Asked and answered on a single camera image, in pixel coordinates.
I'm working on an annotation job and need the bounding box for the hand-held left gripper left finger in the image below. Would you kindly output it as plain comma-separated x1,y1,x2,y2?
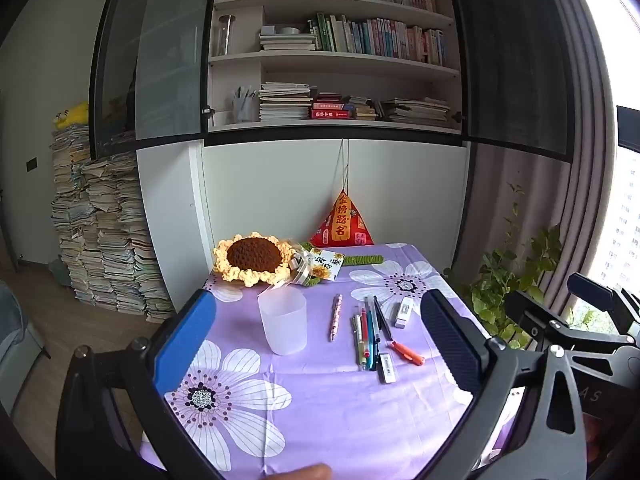
55,289,226,480

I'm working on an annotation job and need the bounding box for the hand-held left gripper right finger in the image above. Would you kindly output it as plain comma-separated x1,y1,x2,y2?
415,289,588,480

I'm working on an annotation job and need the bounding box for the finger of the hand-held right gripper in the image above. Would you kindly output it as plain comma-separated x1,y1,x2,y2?
567,272,640,336
505,290,638,358

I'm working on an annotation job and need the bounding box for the orange utility knife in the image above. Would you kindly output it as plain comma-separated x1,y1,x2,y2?
387,340,426,367

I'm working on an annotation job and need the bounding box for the blue pen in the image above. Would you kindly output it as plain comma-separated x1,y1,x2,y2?
365,297,378,372

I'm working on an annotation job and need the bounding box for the translucent plastic cup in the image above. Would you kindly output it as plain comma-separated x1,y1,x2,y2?
257,290,307,356

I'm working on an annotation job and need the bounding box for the pink patterned pen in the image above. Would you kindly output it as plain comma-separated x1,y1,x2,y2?
328,294,343,343

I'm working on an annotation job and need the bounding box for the person's left hand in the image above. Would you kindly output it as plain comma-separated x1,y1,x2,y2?
277,464,333,480

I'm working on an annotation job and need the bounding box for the green potted plant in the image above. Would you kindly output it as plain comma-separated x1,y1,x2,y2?
442,182,563,351

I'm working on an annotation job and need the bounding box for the crochet sunflower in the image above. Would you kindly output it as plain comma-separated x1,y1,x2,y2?
212,232,385,289

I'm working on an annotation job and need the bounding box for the purple floral tablecloth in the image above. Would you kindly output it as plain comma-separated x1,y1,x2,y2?
137,242,516,480

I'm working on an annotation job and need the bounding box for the floor pile of workbooks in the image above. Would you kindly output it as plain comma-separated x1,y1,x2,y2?
49,125,176,323

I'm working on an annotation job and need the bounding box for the pinkish grey curtain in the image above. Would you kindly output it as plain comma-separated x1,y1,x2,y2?
452,0,621,321

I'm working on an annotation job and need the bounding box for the white ribbon bow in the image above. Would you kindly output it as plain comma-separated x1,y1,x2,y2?
272,252,315,288

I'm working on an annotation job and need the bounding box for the sunflower print card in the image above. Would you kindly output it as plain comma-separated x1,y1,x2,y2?
310,249,346,281

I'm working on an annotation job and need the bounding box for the red pyramid bag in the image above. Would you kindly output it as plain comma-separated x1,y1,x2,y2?
310,137,375,248

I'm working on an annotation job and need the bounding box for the white bookcase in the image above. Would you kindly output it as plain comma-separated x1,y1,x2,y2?
90,0,576,323

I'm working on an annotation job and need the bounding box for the wide stack of magazines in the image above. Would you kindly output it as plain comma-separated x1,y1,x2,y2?
380,97,452,127

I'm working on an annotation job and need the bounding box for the translucent shelf pen holder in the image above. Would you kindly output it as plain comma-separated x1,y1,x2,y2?
231,86,260,123

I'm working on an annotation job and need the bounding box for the dark glass bookcase door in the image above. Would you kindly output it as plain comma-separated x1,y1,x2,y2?
444,0,576,163

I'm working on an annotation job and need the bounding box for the small stack of books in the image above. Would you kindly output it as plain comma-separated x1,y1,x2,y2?
350,96,382,121

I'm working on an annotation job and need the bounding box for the yellow plush toy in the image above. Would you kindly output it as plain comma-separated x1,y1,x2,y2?
54,102,90,130

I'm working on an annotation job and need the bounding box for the stack of red books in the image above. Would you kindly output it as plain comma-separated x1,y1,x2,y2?
311,92,353,120

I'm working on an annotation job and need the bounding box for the tall stack of magazines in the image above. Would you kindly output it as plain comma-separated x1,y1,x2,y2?
258,81,313,122

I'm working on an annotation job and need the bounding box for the grey glass bookcase door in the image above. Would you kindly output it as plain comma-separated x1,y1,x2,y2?
90,0,221,161

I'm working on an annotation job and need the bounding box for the tall clear glass jar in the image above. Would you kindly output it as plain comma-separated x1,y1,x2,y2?
217,15,236,57

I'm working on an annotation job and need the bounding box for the row of green and pastel books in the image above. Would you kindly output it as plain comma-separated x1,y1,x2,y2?
307,12,446,67

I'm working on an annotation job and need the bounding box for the flat stack of white books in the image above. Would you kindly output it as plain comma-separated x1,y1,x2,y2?
259,25,317,52

